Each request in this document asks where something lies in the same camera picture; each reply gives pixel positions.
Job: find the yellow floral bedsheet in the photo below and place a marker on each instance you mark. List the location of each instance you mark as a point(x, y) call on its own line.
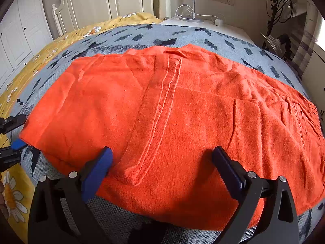
point(15, 175)

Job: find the white cabinet door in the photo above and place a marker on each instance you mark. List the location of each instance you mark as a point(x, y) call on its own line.
point(314, 68)

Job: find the white charger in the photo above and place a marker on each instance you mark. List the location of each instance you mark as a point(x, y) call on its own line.
point(219, 22)

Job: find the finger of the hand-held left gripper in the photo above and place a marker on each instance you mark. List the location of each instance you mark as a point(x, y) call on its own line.
point(18, 144)
point(12, 123)

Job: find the orange pants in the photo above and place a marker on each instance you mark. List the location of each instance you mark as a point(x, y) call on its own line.
point(177, 106)

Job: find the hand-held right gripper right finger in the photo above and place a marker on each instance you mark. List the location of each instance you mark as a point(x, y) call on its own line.
point(228, 170)

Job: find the white headboard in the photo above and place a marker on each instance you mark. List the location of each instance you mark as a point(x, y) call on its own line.
point(88, 5)

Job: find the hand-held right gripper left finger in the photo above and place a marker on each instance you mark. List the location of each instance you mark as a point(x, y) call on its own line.
point(97, 172)

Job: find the white wardrobe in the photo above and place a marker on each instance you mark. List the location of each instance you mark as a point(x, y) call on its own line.
point(20, 30)

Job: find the grey patterned blanket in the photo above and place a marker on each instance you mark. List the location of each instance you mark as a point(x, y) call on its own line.
point(157, 34)

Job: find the black tripod stand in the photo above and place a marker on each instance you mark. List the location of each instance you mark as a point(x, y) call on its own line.
point(273, 15)

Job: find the white nightstand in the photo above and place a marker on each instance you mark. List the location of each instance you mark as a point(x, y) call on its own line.
point(228, 29)

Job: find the black studio light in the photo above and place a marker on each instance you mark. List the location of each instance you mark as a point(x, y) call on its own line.
point(272, 42)

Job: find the grey striped curtain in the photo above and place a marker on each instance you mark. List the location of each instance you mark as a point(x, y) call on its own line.
point(304, 30)

